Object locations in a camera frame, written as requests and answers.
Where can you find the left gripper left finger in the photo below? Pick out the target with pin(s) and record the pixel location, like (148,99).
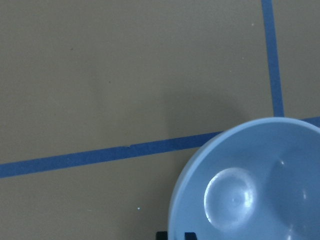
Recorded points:
(161,235)

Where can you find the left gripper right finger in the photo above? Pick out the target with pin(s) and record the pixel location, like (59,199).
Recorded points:
(190,236)

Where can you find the blue bowl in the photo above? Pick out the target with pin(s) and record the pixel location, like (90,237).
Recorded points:
(257,181)

